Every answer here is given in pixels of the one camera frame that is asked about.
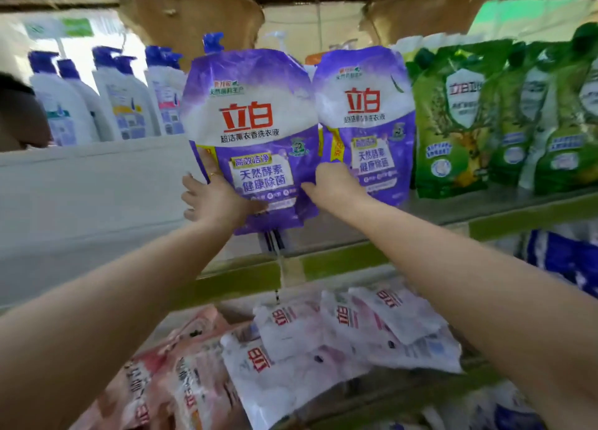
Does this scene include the person's right hand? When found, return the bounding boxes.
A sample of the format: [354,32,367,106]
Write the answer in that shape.
[301,161,371,221]

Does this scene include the person's left hand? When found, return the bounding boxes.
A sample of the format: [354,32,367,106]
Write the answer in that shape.
[181,149,268,235]

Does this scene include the purple detergent refill pouch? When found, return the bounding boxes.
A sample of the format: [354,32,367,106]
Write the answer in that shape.
[312,45,416,208]
[180,32,321,236]

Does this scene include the person's left forearm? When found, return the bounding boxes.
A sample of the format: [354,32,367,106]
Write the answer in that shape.
[0,219,234,430]

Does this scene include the person's right forearm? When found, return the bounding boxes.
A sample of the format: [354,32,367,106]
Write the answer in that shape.
[343,201,598,430]

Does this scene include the green metal shelf rack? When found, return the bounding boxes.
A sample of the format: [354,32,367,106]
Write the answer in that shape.
[0,135,598,430]

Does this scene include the shelf price tag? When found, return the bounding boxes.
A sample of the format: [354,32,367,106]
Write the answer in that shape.
[279,256,307,288]

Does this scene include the white detergent refill pouch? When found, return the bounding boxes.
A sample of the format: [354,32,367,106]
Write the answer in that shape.
[348,286,449,346]
[220,329,373,430]
[253,299,329,363]
[320,290,464,375]

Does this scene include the white pump bottle blue cap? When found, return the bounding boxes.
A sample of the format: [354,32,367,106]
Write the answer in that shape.
[57,59,122,142]
[92,46,162,141]
[28,51,101,147]
[144,45,188,136]

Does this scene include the green detergent refill pouch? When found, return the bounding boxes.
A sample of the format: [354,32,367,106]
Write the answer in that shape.
[533,22,598,197]
[488,42,561,189]
[407,39,515,199]

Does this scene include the pink detergent refill pouch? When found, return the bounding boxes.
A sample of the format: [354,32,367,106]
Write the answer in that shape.
[161,321,254,430]
[70,348,180,430]

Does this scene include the green and white hanging sign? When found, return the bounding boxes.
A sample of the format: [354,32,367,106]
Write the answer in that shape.
[24,17,95,41]

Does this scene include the blue and white pouch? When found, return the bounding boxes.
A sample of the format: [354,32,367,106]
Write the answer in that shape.
[420,380,548,430]
[521,229,598,299]

